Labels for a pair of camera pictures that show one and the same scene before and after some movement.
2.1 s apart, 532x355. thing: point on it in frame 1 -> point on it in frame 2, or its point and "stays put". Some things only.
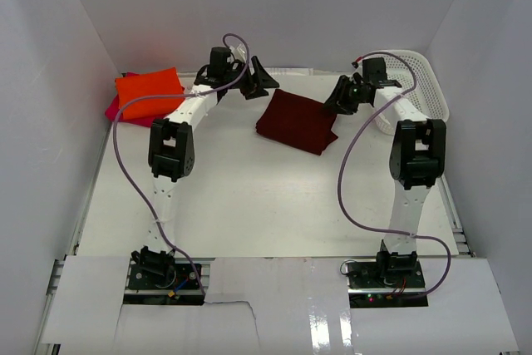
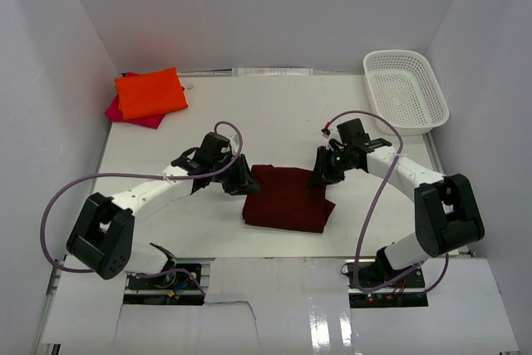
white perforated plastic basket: (426, 95) stays put
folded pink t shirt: (113, 109) stays put
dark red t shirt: (298, 122) -> (287, 200)
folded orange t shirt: (158, 83) stays put
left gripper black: (250, 81) -> (239, 175)
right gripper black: (347, 95) -> (325, 165)
